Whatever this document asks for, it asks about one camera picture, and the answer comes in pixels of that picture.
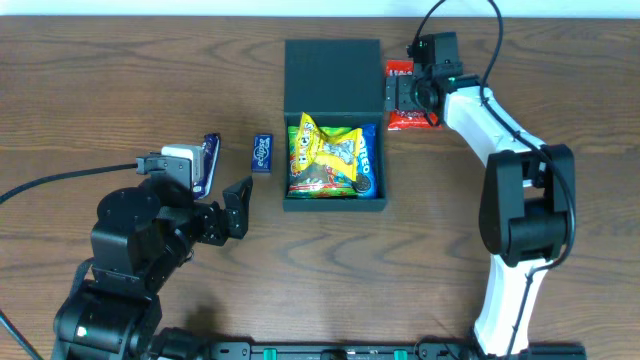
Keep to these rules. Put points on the black gift box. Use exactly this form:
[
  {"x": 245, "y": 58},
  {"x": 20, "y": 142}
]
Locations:
[{"x": 339, "y": 82}]

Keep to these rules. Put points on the Haribo gummy worms bag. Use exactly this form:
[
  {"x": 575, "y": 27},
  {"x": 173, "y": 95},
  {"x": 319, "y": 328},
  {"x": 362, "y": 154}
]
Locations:
[{"x": 317, "y": 181}]

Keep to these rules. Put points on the blue Oreo cookie pack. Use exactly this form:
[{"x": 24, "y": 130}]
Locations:
[{"x": 366, "y": 181}]

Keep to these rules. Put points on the red snack bag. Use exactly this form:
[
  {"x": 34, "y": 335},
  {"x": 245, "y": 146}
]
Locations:
[{"x": 401, "y": 120}]

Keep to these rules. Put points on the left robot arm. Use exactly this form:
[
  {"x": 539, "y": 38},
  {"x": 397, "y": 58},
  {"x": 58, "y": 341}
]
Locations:
[{"x": 142, "y": 235}]

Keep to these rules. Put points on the Cadbury Dairy Milk bar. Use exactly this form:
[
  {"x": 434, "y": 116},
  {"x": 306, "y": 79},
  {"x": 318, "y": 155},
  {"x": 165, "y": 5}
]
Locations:
[{"x": 204, "y": 165}]

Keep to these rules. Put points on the blue Eclipse mints tin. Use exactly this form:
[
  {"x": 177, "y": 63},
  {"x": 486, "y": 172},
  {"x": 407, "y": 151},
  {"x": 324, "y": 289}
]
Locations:
[{"x": 262, "y": 153}]

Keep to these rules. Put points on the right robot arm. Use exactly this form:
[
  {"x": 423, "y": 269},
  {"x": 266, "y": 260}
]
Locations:
[{"x": 527, "y": 216}]

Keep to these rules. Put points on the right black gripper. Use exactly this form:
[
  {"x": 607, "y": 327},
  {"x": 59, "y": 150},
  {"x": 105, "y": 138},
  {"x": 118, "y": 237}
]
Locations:
[{"x": 400, "y": 93}]

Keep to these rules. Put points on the yellow sunflower seeds bag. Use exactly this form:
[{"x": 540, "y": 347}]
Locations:
[{"x": 314, "y": 146}]

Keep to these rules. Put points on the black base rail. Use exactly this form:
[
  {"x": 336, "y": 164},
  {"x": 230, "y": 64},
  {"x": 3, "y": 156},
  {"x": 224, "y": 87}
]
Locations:
[{"x": 245, "y": 351}]

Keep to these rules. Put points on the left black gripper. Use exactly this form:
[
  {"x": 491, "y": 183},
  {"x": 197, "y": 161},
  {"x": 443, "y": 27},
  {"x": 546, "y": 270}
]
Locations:
[{"x": 220, "y": 220}]

